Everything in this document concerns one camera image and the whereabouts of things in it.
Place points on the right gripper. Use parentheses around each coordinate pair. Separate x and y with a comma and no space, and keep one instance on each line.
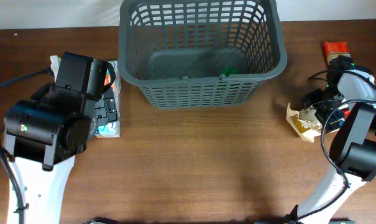
(337,114)

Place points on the rice ball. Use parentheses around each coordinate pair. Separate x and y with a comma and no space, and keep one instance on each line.
(305,123)

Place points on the grey plastic shopping basket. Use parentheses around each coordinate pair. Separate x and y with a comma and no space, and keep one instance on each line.
(174,51)

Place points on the green lid jar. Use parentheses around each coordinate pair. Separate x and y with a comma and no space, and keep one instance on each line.
(229,71)

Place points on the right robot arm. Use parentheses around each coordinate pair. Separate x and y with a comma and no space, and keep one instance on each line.
(350,150)

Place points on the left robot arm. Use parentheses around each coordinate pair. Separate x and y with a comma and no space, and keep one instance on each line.
(43,135)

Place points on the Kleenex tissue multipack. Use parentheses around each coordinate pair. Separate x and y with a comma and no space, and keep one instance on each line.
(110,129)

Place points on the red spaghetti packet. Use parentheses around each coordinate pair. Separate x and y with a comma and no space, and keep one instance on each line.
(333,50)

